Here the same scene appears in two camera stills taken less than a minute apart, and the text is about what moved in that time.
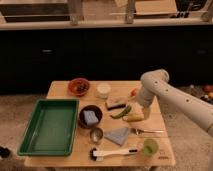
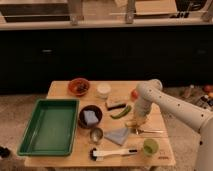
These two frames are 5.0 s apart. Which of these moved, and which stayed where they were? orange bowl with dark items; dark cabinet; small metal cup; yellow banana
Moved: yellow banana
Stayed: orange bowl with dark items; small metal cup; dark cabinet
